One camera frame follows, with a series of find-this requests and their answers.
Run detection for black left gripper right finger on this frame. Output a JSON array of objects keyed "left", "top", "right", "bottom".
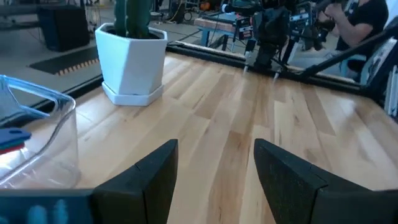
[{"left": 253, "top": 138, "right": 371, "bottom": 224}]

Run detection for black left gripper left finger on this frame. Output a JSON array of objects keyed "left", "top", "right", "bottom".
[{"left": 91, "top": 138, "right": 180, "bottom": 224}]

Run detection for teal measuring cup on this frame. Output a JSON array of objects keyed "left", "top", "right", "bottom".
[{"left": 0, "top": 141, "right": 27, "bottom": 151}]

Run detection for dark purple measuring cup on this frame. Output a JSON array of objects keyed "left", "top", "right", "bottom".
[{"left": 0, "top": 128, "right": 32, "bottom": 149}]

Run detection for clear plastic basket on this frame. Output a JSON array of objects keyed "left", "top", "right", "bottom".
[{"left": 0, "top": 74, "right": 82, "bottom": 190}]

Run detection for white plant pot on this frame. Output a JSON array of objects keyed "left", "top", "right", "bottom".
[{"left": 95, "top": 22, "right": 169, "bottom": 107}]

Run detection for white printed panel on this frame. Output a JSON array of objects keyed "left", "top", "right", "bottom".
[{"left": 360, "top": 37, "right": 398, "bottom": 121}]

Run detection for black floor mat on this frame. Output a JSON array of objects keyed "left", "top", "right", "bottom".
[{"left": 29, "top": 45, "right": 101, "bottom": 77}]

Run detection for green cactus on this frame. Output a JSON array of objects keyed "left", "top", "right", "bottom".
[{"left": 113, "top": 0, "right": 154, "bottom": 40}]

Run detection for wooden bench blue legs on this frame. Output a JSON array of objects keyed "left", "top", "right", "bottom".
[{"left": 193, "top": 12, "right": 249, "bottom": 52}]

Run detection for black speaker cabinet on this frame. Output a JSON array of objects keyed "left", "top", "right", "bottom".
[{"left": 36, "top": 4, "right": 91, "bottom": 53}]

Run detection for person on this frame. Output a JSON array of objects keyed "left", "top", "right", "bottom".
[{"left": 323, "top": 0, "right": 390, "bottom": 60}]

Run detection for black frame strut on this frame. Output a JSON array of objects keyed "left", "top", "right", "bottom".
[{"left": 300, "top": 17, "right": 398, "bottom": 79}]

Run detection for black table edge frame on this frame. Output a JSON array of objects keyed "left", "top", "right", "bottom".
[{"left": 30, "top": 42, "right": 386, "bottom": 110}]

